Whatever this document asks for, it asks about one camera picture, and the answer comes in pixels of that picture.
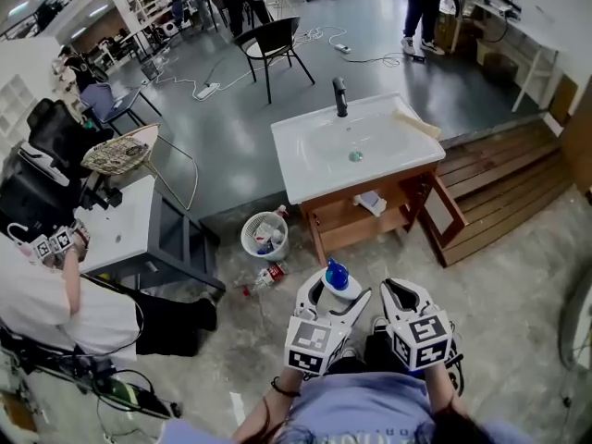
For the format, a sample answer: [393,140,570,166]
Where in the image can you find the white wall shelf unit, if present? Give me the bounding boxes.
[0,73,39,143]

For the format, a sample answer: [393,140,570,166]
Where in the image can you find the black equipment case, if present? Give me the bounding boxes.
[0,154,85,241]

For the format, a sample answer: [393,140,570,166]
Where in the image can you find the large white power strip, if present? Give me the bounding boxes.
[195,81,221,102]

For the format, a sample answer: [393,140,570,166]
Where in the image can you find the black metal chair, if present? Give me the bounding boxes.
[231,15,317,105]

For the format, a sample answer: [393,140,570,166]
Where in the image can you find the blue chair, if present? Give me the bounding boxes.
[79,81,164,134]

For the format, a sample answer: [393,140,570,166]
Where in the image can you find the cardboard box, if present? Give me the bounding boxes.
[434,11,464,51]

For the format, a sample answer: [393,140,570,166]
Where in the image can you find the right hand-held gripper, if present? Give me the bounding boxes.
[378,277,464,372]

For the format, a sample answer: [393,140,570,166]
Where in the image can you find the white ceramic sink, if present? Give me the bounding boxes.
[269,91,447,205]

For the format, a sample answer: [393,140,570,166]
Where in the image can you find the black wrist band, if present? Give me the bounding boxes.
[269,376,302,399]

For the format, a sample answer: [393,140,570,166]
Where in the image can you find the white power cable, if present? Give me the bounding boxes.
[138,25,352,93]

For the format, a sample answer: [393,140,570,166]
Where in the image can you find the short black faucet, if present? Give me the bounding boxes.
[80,184,124,210]

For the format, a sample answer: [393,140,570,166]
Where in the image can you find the clear bottle red label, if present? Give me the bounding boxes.
[241,261,289,298]

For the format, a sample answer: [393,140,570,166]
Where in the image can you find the person's right forearm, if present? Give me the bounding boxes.
[422,362,469,421]

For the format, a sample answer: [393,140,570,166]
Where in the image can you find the black power cable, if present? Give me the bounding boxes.
[350,51,427,69]

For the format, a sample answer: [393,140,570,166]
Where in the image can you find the white shelving rack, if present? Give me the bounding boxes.
[127,0,186,25]

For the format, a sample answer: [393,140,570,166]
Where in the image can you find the person's left forearm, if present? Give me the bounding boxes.
[230,366,307,442]

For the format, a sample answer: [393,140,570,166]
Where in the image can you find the black mesh office chair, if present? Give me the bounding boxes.
[26,97,115,180]

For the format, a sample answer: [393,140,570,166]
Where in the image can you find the person's light blue shirt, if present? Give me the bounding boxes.
[155,370,524,444]

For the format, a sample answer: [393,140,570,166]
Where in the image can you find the wooden slat step platform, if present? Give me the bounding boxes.
[417,117,575,268]

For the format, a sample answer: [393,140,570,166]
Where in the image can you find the bicycle wheel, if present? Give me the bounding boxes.
[556,274,592,375]

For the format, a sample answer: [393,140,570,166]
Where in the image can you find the person's black trousers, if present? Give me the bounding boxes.
[323,332,418,379]

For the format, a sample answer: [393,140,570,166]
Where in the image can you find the wooden vanity cabinet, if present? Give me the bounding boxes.
[297,161,441,268]

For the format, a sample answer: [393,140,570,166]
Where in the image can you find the beige wooden strip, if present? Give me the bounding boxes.
[391,108,443,140]

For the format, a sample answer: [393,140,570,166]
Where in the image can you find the gold wire chair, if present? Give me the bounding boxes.
[80,122,201,213]

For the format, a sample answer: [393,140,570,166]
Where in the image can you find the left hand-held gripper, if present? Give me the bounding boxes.
[283,269,373,379]

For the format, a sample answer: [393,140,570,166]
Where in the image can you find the white mesh waste basket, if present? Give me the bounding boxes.
[240,211,291,263]

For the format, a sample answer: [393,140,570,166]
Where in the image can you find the blue-capped soap bottle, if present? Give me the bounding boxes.
[320,257,364,302]

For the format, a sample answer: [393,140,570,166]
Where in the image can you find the white desk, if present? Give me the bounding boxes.
[461,0,564,114]

